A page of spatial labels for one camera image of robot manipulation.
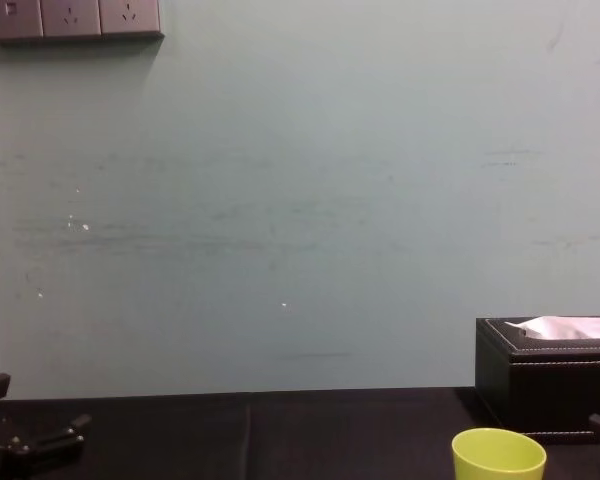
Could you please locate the black leather tissue box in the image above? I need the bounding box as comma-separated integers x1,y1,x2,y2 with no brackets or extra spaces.
475,314,600,447

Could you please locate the white paper tissue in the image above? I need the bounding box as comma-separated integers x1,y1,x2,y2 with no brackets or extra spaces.
503,315,600,342

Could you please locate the green plastic cup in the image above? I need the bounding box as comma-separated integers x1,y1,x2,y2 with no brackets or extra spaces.
451,427,548,480

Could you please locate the black table cloth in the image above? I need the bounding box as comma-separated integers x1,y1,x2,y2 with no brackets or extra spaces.
0,385,600,480

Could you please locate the grey wall socket panel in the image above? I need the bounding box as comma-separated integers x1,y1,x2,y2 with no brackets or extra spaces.
0,0,166,43

